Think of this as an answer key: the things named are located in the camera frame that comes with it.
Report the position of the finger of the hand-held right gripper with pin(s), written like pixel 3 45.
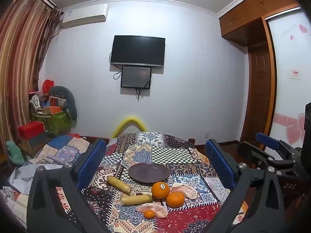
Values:
pixel 268 141
pixel 252 151

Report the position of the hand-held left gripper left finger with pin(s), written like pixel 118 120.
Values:
pixel 91 165

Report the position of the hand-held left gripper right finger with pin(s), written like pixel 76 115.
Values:
pixel 221 165

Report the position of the peeled pomelo segment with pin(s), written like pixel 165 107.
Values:
pixel 160 211
pixel 185 190

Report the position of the medium mandarin orange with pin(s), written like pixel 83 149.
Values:
pixel 175 199

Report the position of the dark brown round plate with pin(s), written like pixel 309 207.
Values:
pixel 148 172

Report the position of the large orange with sticker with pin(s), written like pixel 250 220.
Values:
pixel 160 190

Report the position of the small tangerine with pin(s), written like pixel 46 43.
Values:
pixel 149 214

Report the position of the brown wooden door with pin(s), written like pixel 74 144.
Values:
pixel 260 92

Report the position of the green patterned box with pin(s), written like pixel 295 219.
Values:
pixel 58 123

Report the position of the colourful patchwork blanket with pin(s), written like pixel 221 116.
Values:
pixel 145 150

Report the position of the yellow foam noodle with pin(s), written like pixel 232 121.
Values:
pixel 130 120

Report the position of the dark grey box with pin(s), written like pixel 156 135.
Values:
pixel 34 142

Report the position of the orange box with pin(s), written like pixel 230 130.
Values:
pixel 53 109

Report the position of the light blue cloth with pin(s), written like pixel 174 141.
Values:
pixel 24 177

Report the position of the red box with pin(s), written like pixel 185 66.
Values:
pixel 31 129

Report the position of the red paper notice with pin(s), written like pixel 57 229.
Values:
pixel 295 73

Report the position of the teal plush toy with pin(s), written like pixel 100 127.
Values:
pixel 15 153

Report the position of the white door with heart stickers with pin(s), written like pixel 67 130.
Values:
pixel 286 53

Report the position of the red bag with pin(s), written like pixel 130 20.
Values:
pixel 47 85

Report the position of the wooden overhead cabinet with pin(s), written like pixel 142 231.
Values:
pixel 243 17

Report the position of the striped brown curtain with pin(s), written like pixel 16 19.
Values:
pixel 19 53

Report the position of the white air conditioner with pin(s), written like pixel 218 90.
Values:
pixel 83 17

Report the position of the white wall socket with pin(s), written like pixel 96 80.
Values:
pixel 206 135

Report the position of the small black wall monitor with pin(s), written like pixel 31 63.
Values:
pixel 136 77

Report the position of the black wall television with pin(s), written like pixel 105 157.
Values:
pixel 138 51

